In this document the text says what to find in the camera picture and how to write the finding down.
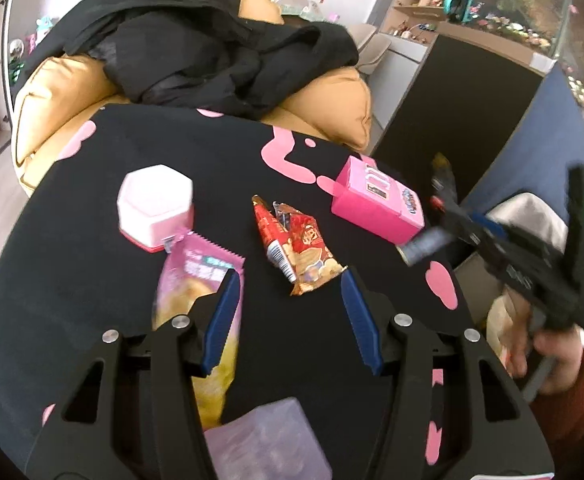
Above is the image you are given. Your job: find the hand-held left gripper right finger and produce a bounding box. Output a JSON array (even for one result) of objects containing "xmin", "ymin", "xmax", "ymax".
[{"xmin": 340, "ymin": 267, "xmax": 555, "ymax": 480}]

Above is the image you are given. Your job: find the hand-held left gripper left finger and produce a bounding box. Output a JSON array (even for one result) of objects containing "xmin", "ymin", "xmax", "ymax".
[{"xmin": 24, "ymin": 268, "xmax": 243, "ymax": 480}]

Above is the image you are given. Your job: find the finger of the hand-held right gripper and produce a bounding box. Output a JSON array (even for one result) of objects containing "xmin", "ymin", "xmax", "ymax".
[
  {"xmin": 429, "ymin": 175, "xmax": 475, "ymax": 226},
  {"xmin": 396, "ymin": 225, "xmax": 455, "ymax": 267}
]

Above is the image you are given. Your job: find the yellow snack packet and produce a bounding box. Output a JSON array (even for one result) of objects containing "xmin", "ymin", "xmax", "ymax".
[{"xmin": 431, "ymin": 152, "xmax": 456, "ymax": 196}]

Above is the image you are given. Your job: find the pink snack bag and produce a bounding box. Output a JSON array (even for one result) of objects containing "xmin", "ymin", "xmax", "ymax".
[{"xmin": 152, "ymin": 230, "xmax": 247, "ymax": 431}]

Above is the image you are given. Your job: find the pale yellow plastic bag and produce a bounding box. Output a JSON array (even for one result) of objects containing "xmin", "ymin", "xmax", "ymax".
[{"xmin": 482, "ymin": 292, "xmax": 515, "ymax": 356}]

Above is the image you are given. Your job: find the red snack wrapper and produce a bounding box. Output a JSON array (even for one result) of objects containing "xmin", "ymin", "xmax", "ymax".
[{"xmin": 251, "ymin": 194, "xmax": 347, "ymax": 297}]

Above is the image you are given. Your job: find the person's right forearm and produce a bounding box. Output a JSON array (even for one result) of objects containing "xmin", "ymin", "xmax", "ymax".
[{"xmin": 528, "ymin": 347, "xmax": 584, "ymax": 463}]

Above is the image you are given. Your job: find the person's right hand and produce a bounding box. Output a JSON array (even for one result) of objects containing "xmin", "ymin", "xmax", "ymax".
[{"xmin": 499, "ymin": 290, "xmax": 584, "ymax": 397}]

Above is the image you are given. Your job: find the grey cloth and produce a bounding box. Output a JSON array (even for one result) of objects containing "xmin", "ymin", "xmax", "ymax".
[{"xmin": 482, "ymin": 192, "xmax": 570, "ymax": 242}]

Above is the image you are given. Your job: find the pink plastic box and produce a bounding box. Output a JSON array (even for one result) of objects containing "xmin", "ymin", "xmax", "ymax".
[{"xmin": 331, "ymin": 155, "xmax": 425, "ymax": 245}]

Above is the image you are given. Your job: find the dark cabinet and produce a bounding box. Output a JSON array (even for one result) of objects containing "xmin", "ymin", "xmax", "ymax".
[{"xmin": 371, "ymin": 35, "xmax": 548, "ymax": 201}]

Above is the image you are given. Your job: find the blue panel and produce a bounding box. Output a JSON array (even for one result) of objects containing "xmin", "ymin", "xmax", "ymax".
[{"xmin": 459, "ymin": 62, "xmax": 584, "ymax": 226}]

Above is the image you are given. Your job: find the translucent purple box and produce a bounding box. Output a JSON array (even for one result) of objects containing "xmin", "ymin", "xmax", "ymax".
[{"xmin": 203, "ymin": 396, "xmax": 333, "ymax": 480}]

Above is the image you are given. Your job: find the pink and white hexagonal container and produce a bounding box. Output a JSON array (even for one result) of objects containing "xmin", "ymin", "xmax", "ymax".
[{"xmin": 116, "ymin": 164, "xmax": 195, "ymax": 254}]

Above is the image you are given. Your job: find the black tablecloth with pink print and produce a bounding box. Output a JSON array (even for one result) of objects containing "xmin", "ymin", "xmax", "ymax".
[{"xmin": 0, "ymin": 102, "xmax": 478, "ymax": 480}]

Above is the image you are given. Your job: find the beige dining chair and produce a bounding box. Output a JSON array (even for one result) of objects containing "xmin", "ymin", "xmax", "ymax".
[{"xmin": 347, "ymin": 22, "xmax": 393, "ymax": 81}]

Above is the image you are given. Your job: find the wooden cubby shelf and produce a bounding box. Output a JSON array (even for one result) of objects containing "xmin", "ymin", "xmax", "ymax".
[{"xmin": 391, "ymin": 0, "xmax": 454, "ymax": 42}]

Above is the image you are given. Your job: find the glass aquarium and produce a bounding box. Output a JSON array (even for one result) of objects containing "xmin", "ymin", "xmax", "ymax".
[{"xmin": 459, "ymin": 0, "xmax": 584, "ymax": 138}]

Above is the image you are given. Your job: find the mesh food cover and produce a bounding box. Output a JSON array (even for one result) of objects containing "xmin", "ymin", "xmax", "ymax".
[{"xmin": 277, "ymin": 0, "xmax": 333, "ymax": 23}]

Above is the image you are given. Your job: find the black clothing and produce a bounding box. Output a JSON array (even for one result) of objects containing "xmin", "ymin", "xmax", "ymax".
[{"xmin": 36, "ymin": 0, "xmax": 360, "ymax": 121}]

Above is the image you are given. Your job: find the tan sofa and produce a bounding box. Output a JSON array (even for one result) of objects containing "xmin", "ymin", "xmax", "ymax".
[{"xmin": 12, "ymin": 0, "xmax": 373, "ymax": 198}]

